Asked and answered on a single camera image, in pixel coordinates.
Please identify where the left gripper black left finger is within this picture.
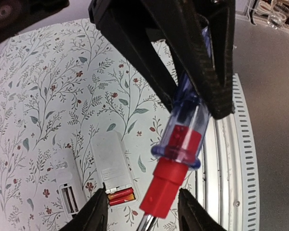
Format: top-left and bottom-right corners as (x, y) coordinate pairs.
(61, 189), (108, 231)

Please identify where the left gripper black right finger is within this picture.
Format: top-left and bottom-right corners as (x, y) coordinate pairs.
(178, 189), (225, 231)

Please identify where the small white remote control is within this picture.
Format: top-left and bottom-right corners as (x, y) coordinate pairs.
(53, 148), (86, 221)

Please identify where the floral patterned table mat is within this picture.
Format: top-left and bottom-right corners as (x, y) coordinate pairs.
(0, 19), (198, 231)

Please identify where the red blue screwdriver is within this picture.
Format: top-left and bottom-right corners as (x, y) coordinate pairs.
(134, 25), (211, 231)

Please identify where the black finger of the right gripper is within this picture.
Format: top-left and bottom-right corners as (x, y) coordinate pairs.
(88, 0), (176, 111)
(142, 0), (236, 119)

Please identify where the red orange battery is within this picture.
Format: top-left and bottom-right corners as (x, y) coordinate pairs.
(108, 188), (133, 200)
(109, 194), (135, 206)

